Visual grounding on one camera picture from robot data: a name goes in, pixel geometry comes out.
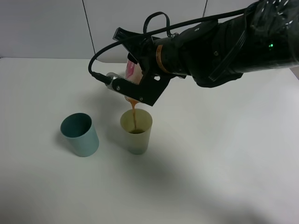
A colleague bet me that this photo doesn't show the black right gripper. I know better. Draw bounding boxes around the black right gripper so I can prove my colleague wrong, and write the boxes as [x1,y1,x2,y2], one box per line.
[113,27,173,106]

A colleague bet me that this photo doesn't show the clear plastic drink bottle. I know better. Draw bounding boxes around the clear plastic drink bottle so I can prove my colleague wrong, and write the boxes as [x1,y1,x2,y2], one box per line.
[123,58,143,105]

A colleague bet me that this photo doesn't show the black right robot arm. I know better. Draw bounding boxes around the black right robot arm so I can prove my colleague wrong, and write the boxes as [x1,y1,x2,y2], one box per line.
[110,0,299,105]

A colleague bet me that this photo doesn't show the pale green plastic cup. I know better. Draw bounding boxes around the pale green plastic cup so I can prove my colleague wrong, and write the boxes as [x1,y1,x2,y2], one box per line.
[120,109,153,155]

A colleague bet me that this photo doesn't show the teal plastic cup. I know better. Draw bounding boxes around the teal plastic cup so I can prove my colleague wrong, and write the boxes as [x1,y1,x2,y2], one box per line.
[60,112,100,157]

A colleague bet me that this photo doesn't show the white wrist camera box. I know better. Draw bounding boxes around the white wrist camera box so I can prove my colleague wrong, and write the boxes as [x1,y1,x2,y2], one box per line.
[106,72,129,91]

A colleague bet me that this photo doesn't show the black camera cable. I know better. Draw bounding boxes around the black camera cable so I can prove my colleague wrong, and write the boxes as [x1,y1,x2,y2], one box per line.
[88,7,248,82]

